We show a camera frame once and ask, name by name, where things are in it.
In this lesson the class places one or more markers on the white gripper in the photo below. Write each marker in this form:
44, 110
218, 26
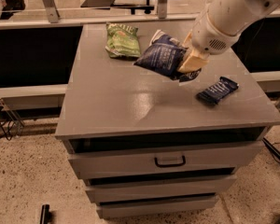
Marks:
208, 38

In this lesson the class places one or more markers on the blue chip bag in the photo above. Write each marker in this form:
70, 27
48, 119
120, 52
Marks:
163, 56

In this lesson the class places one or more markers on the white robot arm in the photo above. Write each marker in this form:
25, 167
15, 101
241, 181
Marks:
219, 26

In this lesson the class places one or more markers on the green jalapeno chip bag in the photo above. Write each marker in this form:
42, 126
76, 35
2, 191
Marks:
122, 41

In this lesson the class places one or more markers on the dark blue snack bar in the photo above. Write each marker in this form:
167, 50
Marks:
218, 91

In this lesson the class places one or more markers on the grey drawer cabinet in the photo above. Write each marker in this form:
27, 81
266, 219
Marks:
114, 105

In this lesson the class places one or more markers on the middle grey drawer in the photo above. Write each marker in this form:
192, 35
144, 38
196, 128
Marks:
146, 190

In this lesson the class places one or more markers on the grey drawer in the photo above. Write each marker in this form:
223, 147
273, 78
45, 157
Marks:
146, 190
141, 161
156, 207

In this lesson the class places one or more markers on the top grey drawer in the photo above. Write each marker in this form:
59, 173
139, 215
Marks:
141, 161

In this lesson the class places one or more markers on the bottom grey drawer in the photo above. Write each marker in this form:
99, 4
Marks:
156, 207

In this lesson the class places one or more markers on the metal glass railing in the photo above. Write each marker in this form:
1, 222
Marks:
71, 10

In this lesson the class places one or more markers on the black cylindrical floor object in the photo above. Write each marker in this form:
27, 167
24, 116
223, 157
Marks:
45, 217

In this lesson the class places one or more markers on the black drawer handle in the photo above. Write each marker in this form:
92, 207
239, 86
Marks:
170, 162

